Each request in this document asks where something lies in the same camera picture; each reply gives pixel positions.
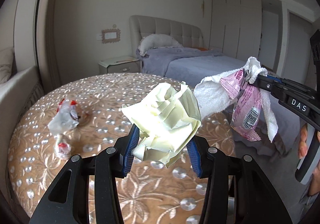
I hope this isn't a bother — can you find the pink snack wrapper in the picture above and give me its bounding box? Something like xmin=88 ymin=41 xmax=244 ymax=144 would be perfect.
xmin=220 ymin=69 xmax=261 ymax=142

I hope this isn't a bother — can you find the white paper towel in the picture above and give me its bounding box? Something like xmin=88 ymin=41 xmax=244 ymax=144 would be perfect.
xmin=194 ymin=57 xmax=278 ymax=141

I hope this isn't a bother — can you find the pale yellow paper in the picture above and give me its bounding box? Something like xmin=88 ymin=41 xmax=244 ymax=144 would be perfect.
xmin=121 ymin=82 xmax=201 ymax=168

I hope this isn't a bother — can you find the person's right hand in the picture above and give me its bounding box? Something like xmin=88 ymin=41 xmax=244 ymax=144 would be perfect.
xmin=298 ymin=124 xmax=319 ymax=196

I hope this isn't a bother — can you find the red white crumpled wrapper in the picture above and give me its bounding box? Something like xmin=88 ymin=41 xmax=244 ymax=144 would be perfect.
xmin=54 ymin=134 xmax=72 ymax=160

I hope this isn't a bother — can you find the beige wardrobe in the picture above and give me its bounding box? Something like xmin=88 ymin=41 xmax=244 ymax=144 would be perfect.
xmin=209 ymin=0 xmax=262 ymax=61

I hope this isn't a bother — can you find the clear plastic bag wrapper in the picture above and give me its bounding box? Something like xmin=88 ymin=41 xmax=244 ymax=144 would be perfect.
xmin=48 ymin=97 xmax=88 ymax=136

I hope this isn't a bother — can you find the embroidered tan tablecloth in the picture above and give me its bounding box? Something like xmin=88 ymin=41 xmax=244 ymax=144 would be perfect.
xmin=6 ymin=72 xmax=237 ymax=224

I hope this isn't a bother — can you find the bed with lavender blanket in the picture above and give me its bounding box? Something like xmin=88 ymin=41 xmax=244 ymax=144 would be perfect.
xmin=135 ymin=47 xmax=300 ymax=157

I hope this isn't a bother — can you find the beige tufted headboard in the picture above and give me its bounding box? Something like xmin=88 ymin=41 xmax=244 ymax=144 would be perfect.
xmin=129 ymin=15 xmax=204 ymax=57

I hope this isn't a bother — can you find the beige window seat cushion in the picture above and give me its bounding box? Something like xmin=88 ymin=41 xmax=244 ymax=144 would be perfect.
xmin=0 ymin=66 xmax=44 ymax=200

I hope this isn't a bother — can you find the white pillow on bed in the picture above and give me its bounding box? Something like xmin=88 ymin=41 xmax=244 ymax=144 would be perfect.
xmin=138 ymin=34 xmax=183 ymax=56

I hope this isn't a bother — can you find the white bedside nightstand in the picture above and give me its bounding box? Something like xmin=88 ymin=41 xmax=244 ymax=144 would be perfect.
xmin=98 ymin=56 xmax=141 ymax=74

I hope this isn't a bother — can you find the beige throw pillow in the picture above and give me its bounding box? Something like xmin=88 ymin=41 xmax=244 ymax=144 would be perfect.
xmin=0 ymin=48 xmax=14 ymax=84

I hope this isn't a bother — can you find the framed wall switch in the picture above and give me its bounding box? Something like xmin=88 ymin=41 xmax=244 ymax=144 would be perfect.
xmin=101 ymin=28 xmax=121 ymax=44

